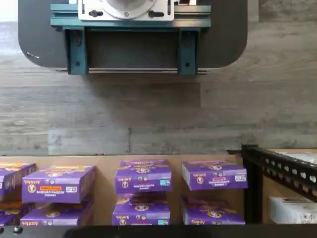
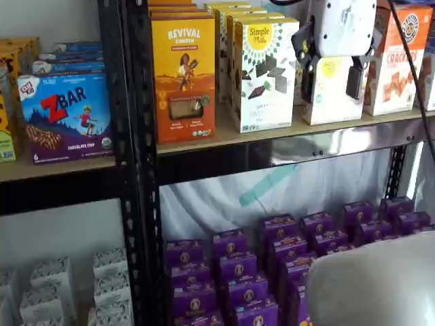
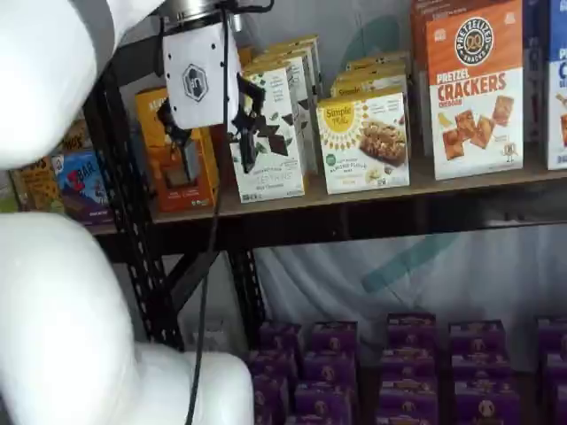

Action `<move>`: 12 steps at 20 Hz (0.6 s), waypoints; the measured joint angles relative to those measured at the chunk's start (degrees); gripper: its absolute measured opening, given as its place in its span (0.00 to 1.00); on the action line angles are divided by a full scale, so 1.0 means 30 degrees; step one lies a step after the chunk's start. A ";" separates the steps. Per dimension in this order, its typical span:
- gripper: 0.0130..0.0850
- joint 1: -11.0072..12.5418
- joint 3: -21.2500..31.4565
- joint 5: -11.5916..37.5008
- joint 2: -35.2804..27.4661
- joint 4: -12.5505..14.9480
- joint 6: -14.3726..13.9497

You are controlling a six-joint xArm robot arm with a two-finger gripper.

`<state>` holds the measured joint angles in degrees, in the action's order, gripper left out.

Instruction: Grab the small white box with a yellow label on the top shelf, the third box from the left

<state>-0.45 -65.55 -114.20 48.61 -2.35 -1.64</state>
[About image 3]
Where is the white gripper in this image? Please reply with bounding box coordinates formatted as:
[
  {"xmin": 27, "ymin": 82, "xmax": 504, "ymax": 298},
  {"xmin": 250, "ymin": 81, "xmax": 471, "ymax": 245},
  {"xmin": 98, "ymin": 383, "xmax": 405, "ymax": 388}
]
[{"xmin": 157, "ymin": 19, "xmax": 281, "ymax": 186}]

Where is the blue Zbar box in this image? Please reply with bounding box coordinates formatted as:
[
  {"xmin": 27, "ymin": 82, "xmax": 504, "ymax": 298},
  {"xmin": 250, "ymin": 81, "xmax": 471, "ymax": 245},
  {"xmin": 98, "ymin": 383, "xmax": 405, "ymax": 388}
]
[{"xmin": 50, "ymin": 150, "xmax": 114, "ymax": 220}]

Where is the orange Bobo's snack box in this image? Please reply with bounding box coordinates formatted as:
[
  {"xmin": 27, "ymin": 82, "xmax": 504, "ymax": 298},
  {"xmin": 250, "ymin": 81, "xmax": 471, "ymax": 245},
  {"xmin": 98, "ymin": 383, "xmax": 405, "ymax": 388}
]
[
  {"xmin": 57, "ymin": 119, "xmax": 94, "ymax": 154},
  {"xmin": 8, "ymin": 157, "xmax": 67, "ymax": 213}
]

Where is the wooden shelf board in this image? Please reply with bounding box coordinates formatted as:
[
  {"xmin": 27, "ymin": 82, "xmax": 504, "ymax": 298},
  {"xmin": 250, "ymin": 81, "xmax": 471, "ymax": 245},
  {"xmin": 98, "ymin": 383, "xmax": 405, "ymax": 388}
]
[
  {"xmin": 82, "ymin": 220, "xmax": 120, "ymax": 236},
  {"xmin": 150, "ymin": 154, "xmax": 567, "ymax": 225}
]

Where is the white yellow almond bars box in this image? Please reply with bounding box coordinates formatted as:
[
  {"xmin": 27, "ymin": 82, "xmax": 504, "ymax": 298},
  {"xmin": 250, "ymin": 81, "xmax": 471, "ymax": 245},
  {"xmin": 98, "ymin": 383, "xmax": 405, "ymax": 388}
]
[
  {"xmin": 345, "ymin": 50, "xmax": 411, "ymax": 76},
  {"xmin": 330, "ymin": 73, "xmax": 408, "ymax": 101},
  {"xmin": 316, "ymin": 91, "xmax": 411, "ymax": 196}
]

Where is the purple snack box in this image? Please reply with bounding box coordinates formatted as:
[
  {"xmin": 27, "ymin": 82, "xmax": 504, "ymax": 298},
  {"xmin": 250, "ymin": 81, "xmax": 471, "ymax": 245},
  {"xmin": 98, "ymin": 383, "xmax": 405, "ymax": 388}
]
[
  {"xmin": 381, "ymin": 347, "xmax": 438, "ymax": 382},
  {"xmin": 285, "ymin": 413, "xmax": 346, "ymax": 425},
  {"xmin": 454, "ymin": 379, "xmax": 519, "ymax": 425},
  {"xmin": 294, "ymin": 382, "xmax": 353, "ymax": 420},
  {"xmin": 387, "ymin": 313, "xmax": 438, "ymax": 351},
  {"xmin": 250, "ymin": 374, "xmax": 289, "ymax": 425},
  {"xmin": 309, "ymin": 321, "xmax": 359, "ymax": 355},
  {"xmin": 544, "ymin": 352, "xmax": 567, "ymax": 386},
  {"xmin": 451, "ymin": 352, "xmax": 515, "ymax": 383},
  {"xmin": 379, "ymin": 378, "xmax": 439, "ymax": 415},
  {"xmin": 303, "ymin": 352, "xmax": 358, "ymax": 386},
  {"xmin": 449, "ymin": 321, "xmax": 506, "ymax": 355},
  {"xmin": 259, "ymin": 321, "xmax": 306, "ymax": 355},
  {"xmin": 247, "ymin": 349, "xmax": 298, "ymax": 383},
  {"xmin": 538, "ymin": 316, "xmax": 567, "ymax": 355},
  {"xmin": 376, "ymin": 409, "xmax": 439, "ymax": 425}
]

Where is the orange pretzel crackers box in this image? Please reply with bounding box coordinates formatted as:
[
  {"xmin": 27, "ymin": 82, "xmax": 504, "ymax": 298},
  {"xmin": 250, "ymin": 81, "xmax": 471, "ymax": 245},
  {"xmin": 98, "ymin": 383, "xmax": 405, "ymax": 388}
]
[
  {"xmin": 425, "ymin": 0, "xmax": 524, "ymax": 182},
  {"xmin": 409, "ymin": 0, "xmax": 433, "ymax": 156}
]

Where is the blue pretzel crackers box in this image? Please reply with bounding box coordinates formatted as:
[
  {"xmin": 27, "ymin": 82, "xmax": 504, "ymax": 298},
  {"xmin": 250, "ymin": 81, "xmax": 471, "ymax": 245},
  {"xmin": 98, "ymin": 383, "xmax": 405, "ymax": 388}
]
[
  {"xmin": 547, "ymin": 0, "xmax": 567, "ymax": 172},
  {"xmin": 523, "ymin": 0, "xmax": 550, "ymax": 143}
]

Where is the white teal backdrop sheet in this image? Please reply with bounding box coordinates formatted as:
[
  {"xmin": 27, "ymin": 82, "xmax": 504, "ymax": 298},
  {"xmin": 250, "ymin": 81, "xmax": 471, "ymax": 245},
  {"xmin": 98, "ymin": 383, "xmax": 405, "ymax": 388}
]
[{"xmin": 247, "ymin": 0, "xmax": 567, "ymax": 355}]

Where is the small white carton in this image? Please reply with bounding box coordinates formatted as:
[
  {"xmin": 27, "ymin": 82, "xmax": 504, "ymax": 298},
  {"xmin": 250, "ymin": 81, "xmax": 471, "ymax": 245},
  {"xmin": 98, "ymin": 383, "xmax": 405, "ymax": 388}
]
[{"xmin": 183, "ymin": 316, "xmax": 231, "ymax": 353}]

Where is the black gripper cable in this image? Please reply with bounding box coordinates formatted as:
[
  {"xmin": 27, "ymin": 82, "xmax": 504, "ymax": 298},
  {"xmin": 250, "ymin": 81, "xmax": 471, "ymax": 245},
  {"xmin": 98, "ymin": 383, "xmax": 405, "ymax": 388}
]
[{"xmin": 183, "ymin": 0, "xmax": 275, "ymax": 425}]

